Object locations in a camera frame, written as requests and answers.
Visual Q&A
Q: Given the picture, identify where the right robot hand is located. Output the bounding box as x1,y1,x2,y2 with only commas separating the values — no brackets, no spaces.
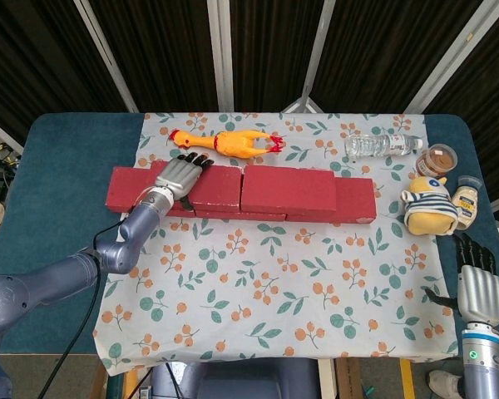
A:
424,232,499,328

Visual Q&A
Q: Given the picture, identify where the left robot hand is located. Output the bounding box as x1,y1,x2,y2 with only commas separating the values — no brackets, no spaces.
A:
154,151,215,209

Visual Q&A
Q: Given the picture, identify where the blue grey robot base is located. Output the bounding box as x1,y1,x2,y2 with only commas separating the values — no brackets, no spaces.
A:
151,357,321,399

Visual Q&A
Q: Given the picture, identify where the yellow rubber chicken toy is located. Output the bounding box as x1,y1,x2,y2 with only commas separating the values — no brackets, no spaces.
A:
168,128,287,160

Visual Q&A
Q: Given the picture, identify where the mayonnaise squeeze bottle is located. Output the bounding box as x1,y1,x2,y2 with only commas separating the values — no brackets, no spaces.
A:
451,175,482,230

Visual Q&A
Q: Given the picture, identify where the yellow plush toy striped shirt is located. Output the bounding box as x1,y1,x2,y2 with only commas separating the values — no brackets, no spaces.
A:
401,176,461,236

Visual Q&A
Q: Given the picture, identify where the white shoe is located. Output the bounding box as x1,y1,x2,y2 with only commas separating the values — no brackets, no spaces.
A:
428,369,463,398

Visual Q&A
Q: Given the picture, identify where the teal table cover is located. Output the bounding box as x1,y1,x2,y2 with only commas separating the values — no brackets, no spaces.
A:
0,111,499,357

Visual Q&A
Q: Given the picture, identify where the floral fruit print tablecloth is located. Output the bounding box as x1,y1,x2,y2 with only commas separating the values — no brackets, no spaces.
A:
93,111,459,377

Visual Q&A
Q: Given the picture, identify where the brown jar with tan lid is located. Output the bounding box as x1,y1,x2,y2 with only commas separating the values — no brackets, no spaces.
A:
415,143,458,178

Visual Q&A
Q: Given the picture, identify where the grey stand foot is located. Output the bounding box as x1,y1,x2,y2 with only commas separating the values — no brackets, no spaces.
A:
282,94,326,114

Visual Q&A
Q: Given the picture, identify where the clear plastic water bottle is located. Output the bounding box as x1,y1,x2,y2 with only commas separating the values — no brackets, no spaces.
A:
343,133,424,159

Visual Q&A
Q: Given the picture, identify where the white screen frame post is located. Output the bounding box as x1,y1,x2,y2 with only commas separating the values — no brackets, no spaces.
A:
206,0,228,112
220,0,236,112
405,0,483,114
73,0,141,113
304,0,337,101

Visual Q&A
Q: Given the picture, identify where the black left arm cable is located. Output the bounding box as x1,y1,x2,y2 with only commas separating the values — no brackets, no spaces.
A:
36,219,128,399

